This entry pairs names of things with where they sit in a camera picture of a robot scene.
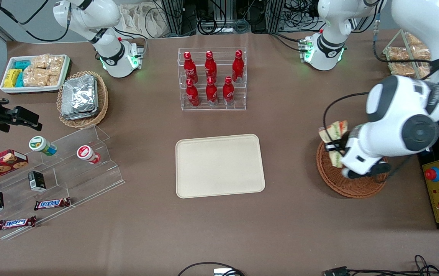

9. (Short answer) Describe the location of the red lid yogurt cup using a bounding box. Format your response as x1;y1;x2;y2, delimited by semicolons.
76;145;102;165

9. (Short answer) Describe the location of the clear acrylic stepped shelf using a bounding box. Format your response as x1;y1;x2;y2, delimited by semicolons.
0;125;126;241

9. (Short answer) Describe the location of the red cola bottle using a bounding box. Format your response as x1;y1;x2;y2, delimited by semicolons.
205;50;218;82
223;76;236;106
206;77;219;107
232;49;245;83
183;51;198;83
186;79;201;108

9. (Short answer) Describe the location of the beige cloth bag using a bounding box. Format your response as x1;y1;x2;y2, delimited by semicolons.
119;3;167;39

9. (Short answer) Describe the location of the black cable connector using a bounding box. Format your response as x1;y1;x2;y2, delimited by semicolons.
323;266;349;276

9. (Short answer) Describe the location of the aluminium frame post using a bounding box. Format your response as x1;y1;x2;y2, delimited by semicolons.
265;0;286;33
160;0;184;36

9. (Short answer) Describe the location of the light oval wicker basket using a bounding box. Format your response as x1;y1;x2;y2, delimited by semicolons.
57;71;109;129

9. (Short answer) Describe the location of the brown round wicker basket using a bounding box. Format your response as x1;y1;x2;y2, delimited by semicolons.
316;140;390;199

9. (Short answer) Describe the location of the white wire rack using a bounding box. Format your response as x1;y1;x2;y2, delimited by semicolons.
382;29;433;80

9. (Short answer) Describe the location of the black coiled cable bundle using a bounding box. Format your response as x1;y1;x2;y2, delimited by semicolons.
196;15;251;36

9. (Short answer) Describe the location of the green lid yogurt cup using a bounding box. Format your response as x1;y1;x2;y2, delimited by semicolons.
28;136;57;156

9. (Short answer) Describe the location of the black cable loop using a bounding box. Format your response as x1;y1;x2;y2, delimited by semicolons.
177;262;245;276

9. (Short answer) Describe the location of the black tangled cable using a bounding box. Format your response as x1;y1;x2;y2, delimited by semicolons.
348;255;439;276

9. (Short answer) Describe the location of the yellow snack pack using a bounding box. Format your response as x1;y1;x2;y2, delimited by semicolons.
4;69;21;88

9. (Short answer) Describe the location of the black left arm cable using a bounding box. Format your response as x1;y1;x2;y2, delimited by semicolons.
323;19;439;143

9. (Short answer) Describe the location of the white rectangular snack tray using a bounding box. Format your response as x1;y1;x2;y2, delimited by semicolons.
0;54;71;95

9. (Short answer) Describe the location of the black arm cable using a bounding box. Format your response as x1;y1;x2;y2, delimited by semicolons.
0;0;71;43
323;19;439;143

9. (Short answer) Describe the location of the triangular sandwich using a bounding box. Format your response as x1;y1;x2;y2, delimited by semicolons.
318;120;349;168

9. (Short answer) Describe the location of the clear bag of crackers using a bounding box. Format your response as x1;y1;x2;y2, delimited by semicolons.
31;54;51;69
49;55;65;86
23;67;50;87

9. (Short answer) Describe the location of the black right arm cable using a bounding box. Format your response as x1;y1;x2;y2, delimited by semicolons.
0;0;71;43

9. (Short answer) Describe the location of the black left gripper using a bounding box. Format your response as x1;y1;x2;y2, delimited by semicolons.
324;130;355;156

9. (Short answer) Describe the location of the silver foil pack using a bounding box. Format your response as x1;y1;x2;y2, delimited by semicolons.
61;74;100;120

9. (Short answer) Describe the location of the snickers chocolate bar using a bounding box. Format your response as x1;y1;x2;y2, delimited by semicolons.
34;197;72;211
0;216;37;232

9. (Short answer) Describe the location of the cream plastic tray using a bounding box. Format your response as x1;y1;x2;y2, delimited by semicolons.
175;133;266;199

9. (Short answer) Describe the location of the clear acrylic bottle rack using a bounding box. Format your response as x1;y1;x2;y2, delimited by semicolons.
178;47;247;111

